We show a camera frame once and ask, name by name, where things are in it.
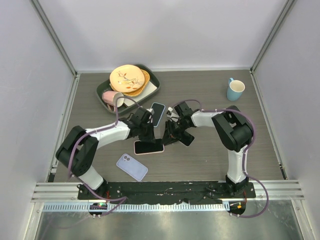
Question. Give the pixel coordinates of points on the dark blue phone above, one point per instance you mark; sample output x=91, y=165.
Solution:
x=158, y=113

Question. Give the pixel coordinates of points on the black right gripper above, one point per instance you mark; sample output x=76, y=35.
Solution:
x=170, y=136

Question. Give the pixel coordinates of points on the light blue phone case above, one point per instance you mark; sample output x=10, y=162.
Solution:
x=160, y=112

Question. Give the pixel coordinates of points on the floral cream plate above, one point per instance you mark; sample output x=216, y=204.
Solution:
x=126, y=78

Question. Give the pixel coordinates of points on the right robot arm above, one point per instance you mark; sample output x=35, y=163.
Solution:
x=235, y=131

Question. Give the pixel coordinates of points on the white paper sheet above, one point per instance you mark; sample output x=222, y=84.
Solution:
x=149, y=89

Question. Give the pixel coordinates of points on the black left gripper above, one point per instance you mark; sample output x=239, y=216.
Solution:
x=151, y=137

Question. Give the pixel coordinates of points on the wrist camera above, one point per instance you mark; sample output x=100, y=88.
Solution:
x=170, y=113
x=151, y=110

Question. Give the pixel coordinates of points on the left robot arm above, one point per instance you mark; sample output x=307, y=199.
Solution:
x=79, y=147

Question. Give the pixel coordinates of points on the white cable duct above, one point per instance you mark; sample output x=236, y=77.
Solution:
x=94, y=207

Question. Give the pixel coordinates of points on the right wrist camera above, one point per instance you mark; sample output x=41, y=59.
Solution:
x=170, y=113

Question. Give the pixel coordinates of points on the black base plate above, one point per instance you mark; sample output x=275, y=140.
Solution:
x=173, y=192

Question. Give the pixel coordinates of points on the blue mug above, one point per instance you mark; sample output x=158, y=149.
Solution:
x=235, y=89

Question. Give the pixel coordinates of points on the teal-edged phone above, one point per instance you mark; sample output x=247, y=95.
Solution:
x=142, y=148

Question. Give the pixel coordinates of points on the pink mug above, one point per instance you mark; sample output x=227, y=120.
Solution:
x=113, y=99

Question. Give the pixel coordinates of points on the woven orange plate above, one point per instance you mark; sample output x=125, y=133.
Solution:
x=139, y=91

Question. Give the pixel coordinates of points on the white-edged phone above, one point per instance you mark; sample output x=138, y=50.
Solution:
x=185, y=138

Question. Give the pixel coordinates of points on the lavender phone case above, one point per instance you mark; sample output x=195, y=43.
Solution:
x=132, y=167

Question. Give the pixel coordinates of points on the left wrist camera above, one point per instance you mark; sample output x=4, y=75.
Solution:
x=151, y=110

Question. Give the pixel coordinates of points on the dark green tray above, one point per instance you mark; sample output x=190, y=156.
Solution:
x=122, y=110

